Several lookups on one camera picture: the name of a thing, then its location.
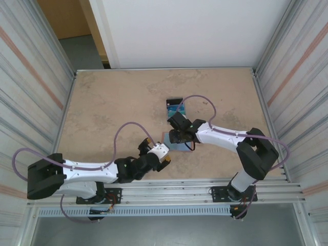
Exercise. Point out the black plastic card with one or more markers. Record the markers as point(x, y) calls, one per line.
point(174, 102)

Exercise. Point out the blue VIP card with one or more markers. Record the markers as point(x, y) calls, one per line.
point(174, 108)

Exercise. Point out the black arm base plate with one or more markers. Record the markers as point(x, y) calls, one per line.
point(217, 194)
point(115, 192)

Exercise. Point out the brown wooden door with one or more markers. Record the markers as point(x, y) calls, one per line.
point(96, 33)

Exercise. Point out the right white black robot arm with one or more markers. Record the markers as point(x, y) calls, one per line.
point(217, 134)

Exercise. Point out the teal plastic card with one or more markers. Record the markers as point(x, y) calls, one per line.
point(173, 112)

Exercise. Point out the aluminium rail frame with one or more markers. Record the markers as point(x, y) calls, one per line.
point(166, 191)

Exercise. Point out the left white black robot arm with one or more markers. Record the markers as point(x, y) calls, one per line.
point(89, 171)

